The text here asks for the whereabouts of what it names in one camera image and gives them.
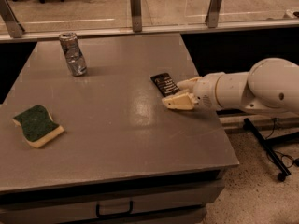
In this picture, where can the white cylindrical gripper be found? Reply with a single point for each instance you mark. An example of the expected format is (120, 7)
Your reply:
(204, 90)

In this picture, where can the black rxbar chocolate wrapper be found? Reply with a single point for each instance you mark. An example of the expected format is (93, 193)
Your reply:
(165, 84)

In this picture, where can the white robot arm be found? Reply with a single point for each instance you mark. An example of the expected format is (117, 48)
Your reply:
(269, 88)

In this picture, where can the green and yellow sponge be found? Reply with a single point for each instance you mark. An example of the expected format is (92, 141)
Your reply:
(37, 125)

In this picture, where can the black wheeled stand base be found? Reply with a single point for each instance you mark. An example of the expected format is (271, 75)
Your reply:
(268, 143)

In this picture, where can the crushed silver soda can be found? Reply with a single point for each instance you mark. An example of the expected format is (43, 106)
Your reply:
(73, 55)

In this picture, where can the right metal glass bracket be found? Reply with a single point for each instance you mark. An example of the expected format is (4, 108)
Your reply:
(213, 13)

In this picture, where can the metal glass bracket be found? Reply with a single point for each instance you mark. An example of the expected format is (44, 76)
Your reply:
(14, 28)
(136, 15)
(213, 13)

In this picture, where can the middle metal glass bracket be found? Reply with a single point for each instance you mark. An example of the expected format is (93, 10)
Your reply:
(136, 15)

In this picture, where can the grey drawer with black handle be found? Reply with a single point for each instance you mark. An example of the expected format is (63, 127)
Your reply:
(171, 204)

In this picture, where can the left metal glass bracket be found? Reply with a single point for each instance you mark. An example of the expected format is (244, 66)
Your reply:
(14, 28)

